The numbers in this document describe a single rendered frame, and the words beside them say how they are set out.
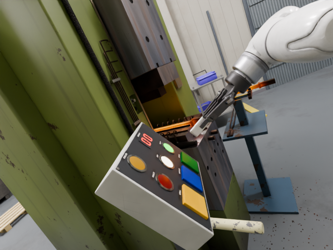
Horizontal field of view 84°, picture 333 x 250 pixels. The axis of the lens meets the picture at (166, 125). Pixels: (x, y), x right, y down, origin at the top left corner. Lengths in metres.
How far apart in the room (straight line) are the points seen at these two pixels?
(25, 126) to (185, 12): 3.94
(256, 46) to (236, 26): 4.08
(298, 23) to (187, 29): 4.07
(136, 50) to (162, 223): 0.74
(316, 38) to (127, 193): 0.47
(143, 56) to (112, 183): 0.65
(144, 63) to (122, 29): 0.18
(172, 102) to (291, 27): 1.02
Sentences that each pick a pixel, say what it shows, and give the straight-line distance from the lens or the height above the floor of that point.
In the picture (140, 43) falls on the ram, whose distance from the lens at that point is 0.93.
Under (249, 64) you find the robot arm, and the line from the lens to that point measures 0.59.
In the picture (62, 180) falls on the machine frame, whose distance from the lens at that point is 1.19.
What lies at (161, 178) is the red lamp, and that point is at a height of 1.10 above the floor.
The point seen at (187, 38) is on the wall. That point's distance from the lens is 4.46.
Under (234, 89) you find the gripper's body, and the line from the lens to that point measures 0.59.
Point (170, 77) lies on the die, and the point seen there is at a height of 1.29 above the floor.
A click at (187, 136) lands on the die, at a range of 1.04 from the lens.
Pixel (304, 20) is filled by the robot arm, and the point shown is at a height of 1.32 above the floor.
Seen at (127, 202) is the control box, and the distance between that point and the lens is 0.45.
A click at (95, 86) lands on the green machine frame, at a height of 1.39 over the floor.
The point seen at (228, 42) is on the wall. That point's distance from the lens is 4.60.
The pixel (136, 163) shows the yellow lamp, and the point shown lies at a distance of 0.46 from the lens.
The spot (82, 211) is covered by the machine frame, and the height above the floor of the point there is 0.81.
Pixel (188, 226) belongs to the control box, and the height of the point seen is 1.00.
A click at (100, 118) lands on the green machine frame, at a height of 1.27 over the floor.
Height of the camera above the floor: 1.34
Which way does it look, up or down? 15 degrees down
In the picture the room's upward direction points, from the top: 24 degrees counter-clockwise
